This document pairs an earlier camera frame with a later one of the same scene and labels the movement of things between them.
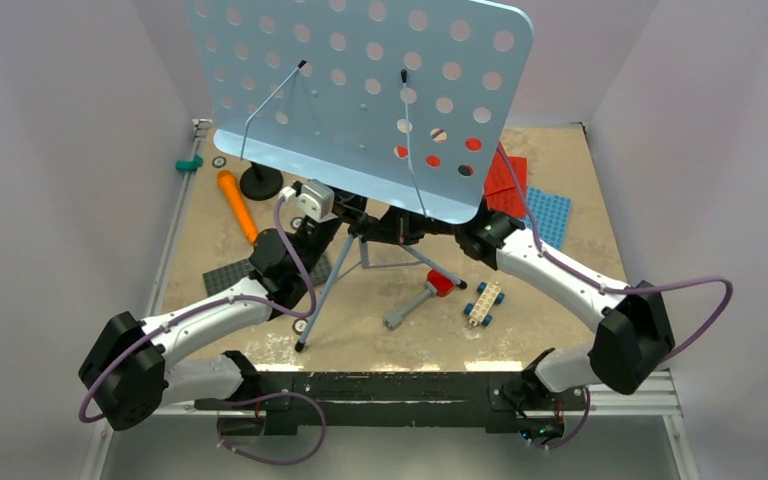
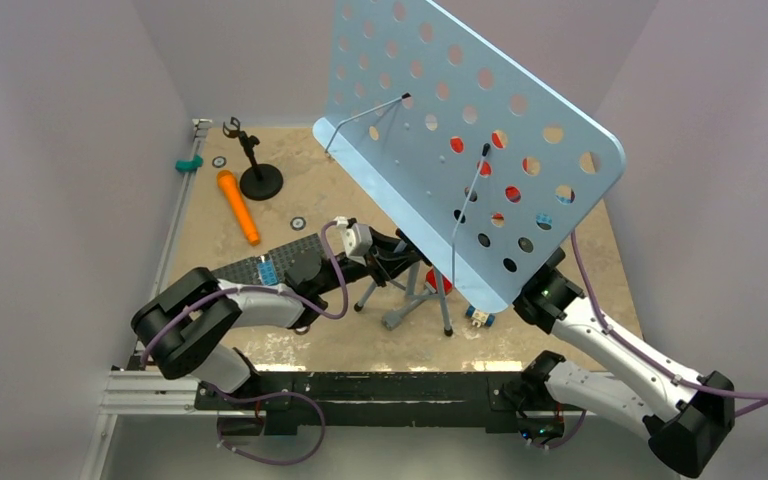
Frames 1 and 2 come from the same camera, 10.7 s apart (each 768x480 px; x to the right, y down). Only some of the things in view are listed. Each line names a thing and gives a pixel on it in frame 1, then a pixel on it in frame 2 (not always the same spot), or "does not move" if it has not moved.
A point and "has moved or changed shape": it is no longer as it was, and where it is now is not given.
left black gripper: (350, 203) -> (386, 265)
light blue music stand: (403, 107) has moved or changed shape
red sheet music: (500, 191) -> (512, 193)
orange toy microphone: (239, 204) does not move
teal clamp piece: (190, 165) does not move
